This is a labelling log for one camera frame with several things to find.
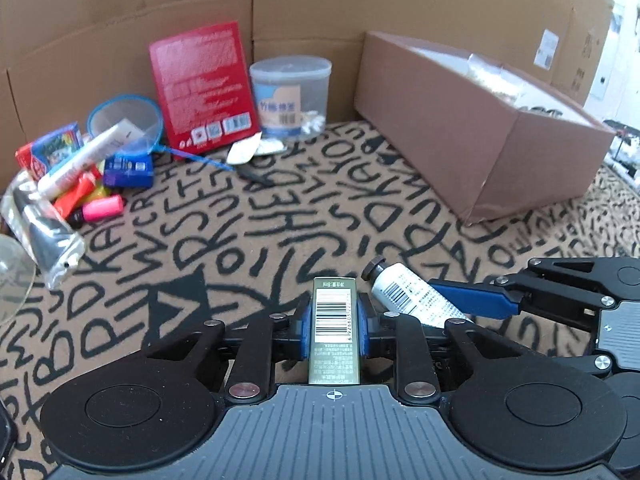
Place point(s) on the letter patterned mat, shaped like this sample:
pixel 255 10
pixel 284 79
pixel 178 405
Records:
pixel 200 240

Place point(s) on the orange highlighter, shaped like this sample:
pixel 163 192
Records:
pixel 72 197

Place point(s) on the makeup brush in clear packet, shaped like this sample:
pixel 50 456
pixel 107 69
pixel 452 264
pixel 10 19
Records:
pixel 45 240

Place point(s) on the green slim box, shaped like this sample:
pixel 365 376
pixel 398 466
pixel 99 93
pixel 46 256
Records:
pixel 332 355

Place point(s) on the large white tube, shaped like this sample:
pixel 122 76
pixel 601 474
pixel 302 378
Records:
pixel 85 160

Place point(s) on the red and blue card box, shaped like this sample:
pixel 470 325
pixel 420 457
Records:
pixel 47 152

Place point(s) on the white sachet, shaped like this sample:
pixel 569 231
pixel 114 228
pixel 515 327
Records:
pixel 245 150

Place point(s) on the small blue box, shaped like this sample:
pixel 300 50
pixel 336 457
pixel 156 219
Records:
pixel 127 170

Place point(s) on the brown cardboard box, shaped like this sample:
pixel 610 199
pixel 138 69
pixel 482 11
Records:
pixel 450 125

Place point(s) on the blue hand net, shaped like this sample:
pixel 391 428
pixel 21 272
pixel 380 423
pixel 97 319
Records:
pixel 110 115

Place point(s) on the red flat box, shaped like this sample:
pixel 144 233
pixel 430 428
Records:
pixel 200 85

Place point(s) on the large cardboard sheet backdrop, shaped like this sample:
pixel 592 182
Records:
pixel 150 0

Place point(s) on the small black stick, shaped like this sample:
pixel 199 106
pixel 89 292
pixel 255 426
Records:
pixel 255 176

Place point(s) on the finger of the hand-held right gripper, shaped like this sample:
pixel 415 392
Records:
pixel 475 300
pixel 575 362

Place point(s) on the small white tube black cap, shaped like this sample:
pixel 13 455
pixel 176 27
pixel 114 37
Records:
pixel 405 290

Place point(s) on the yellow highlighter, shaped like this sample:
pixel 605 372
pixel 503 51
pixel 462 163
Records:
pixel 100 192

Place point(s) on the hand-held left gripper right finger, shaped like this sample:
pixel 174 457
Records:
pixel 364 330

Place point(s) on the pink highlighter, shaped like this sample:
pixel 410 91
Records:
pixel 102 208

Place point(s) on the black marker cap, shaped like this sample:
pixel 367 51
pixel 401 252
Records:
pixel 76 218

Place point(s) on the clear plastic funnel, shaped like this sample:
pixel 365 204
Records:
pixel 15 280

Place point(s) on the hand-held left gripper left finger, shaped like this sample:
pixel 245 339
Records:
pixel 305 330

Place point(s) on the clear round swab jar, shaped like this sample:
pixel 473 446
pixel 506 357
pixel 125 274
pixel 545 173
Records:
pixel 287 100

